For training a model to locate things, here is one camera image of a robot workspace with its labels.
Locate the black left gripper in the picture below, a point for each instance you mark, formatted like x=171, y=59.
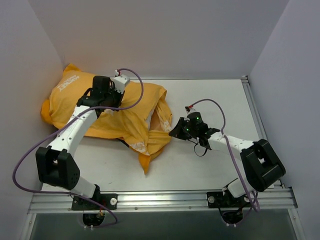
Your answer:
x=116, y=97

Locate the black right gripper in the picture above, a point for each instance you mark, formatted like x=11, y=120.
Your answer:
x=184, y=130

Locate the yellow Mickey Mouse pillowcase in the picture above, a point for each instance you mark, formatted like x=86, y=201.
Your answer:
x=128, y=125

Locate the white pillow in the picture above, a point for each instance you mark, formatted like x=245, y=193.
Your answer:
x=153, y=121

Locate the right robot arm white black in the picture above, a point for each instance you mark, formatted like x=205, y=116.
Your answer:
x=233, y=146

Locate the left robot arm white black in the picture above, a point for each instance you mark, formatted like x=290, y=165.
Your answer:
x=55, y=163

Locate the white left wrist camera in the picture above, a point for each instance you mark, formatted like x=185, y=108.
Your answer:
x=120, y=81

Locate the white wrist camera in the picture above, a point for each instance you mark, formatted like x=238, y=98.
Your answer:
x=120, y=81
x=189, y=110

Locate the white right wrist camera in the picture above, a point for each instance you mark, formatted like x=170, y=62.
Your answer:
x=189, y=110

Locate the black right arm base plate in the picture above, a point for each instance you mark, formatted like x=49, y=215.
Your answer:
x=224, y=199

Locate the aluminium back frame rail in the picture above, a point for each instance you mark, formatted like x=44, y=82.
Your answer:
x=242, y=78

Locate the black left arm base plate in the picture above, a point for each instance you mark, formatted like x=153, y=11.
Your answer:
x=108, y=200

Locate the aluminium front frame rail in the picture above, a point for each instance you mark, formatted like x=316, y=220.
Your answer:
x=160, y=201

